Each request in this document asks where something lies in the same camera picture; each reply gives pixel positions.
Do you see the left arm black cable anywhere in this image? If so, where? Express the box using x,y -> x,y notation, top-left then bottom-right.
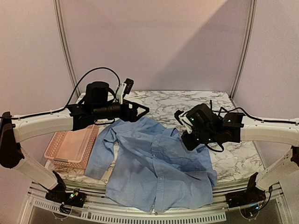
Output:
0,67 -> 122,119

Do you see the blue button-up shirt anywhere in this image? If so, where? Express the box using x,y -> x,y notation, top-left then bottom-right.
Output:
85,117 -> 217,212

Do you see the open black frame box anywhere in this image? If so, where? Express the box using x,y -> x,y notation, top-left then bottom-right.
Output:
218,107 -> 234,116

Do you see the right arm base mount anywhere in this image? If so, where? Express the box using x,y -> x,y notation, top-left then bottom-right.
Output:
225,186 -> 273,219

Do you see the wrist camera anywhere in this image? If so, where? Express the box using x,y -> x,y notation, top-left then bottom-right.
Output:
115,78 -> 134,105
174,110 -> 192,134

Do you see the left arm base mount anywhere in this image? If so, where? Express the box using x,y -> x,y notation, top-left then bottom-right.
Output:
45,184 -> 86,215

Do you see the aluminium corner post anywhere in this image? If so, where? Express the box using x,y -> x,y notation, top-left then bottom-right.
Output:
53,0 -> 77,87
229,0 -> 257,101

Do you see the aluminium front rail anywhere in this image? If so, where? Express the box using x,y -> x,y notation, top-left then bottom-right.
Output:
27,179 -> 285,222

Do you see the left aluminium corner post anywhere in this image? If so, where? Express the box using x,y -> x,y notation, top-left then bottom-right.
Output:
53,0 -> 77,87

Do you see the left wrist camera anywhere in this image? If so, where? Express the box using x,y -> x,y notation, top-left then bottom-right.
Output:
115,78 -> 134,105

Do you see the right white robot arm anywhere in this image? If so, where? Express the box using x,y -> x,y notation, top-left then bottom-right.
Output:
174,104 -> 299,203

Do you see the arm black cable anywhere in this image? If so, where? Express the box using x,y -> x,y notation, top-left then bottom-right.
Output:
0,67 -> 122,119
205,106 -> 299,152

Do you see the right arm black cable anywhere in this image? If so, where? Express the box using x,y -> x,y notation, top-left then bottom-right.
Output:
205,106 -> 299,152

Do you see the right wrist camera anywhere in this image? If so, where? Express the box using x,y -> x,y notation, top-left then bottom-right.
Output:
174,110 -> 192,134

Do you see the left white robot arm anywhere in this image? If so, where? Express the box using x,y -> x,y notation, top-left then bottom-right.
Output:
0,79 -> 149,203

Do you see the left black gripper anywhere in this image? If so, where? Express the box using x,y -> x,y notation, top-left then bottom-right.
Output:
93,99 -> 149,122

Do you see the right aluminium corner post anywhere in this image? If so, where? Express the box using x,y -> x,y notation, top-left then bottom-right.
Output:
229,0 -> 257,101

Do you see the pink plastic basket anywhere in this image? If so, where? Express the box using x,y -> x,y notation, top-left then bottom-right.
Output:
44,125 -> 99,169

